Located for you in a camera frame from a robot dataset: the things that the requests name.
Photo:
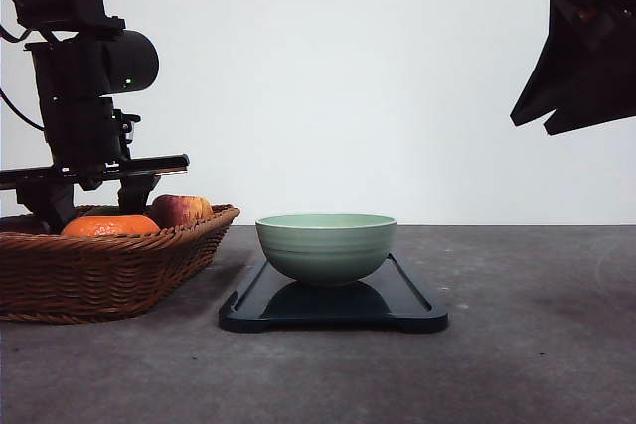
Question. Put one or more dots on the brown wicker basket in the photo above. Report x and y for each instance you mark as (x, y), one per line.
(77, 278)

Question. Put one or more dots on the dark purple plum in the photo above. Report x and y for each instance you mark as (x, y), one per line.
(24, 224)

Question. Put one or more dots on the orange tangerine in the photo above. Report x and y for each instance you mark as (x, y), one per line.
(121, 224)

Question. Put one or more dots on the light green bowl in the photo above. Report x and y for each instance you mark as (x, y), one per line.
(326, 248)

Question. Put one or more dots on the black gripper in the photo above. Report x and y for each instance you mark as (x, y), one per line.
(89, 140)
(586, 72)

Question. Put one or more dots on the dark blue tray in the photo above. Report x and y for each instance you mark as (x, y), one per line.
(388, 300)

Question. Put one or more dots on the green lime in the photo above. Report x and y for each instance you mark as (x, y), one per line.
(104, 210)

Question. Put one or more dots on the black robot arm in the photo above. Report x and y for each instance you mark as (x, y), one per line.
(70, 58)

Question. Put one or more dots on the red apple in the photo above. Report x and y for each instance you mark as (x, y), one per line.
(176, 210)

